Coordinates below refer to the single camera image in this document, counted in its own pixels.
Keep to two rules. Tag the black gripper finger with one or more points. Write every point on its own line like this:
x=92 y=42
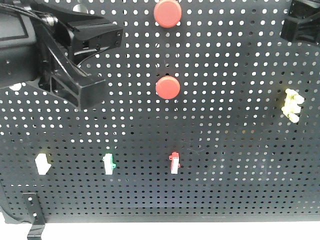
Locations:
x=302 y=23
x=62 y=78
x=84 y=35

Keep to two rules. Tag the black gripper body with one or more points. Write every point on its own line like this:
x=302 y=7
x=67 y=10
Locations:
x=44 y=12

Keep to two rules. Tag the upper red push button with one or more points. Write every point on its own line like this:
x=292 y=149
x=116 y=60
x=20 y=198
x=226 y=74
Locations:
x=167 y=13

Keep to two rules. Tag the red push button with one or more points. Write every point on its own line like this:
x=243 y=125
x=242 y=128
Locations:
x=168 y=87
x=167 y=13

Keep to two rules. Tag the lower red push button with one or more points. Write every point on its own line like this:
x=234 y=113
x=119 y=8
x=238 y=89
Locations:
x=168 y=87

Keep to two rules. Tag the black perforated pegboard panel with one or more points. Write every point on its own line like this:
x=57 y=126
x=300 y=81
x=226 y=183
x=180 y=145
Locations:
x=234 y=166

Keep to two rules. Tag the white yellow rocker switch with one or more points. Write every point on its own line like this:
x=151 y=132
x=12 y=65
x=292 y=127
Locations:
x=42 y=164

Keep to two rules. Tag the white green rocker switch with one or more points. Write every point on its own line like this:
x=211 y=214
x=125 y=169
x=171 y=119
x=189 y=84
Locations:
x=109 y=165

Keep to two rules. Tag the left black clamp bracket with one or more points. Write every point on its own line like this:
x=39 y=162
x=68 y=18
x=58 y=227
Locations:
x=35 y=212

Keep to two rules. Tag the white red rocker switch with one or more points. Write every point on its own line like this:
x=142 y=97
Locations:
x=174 y=163

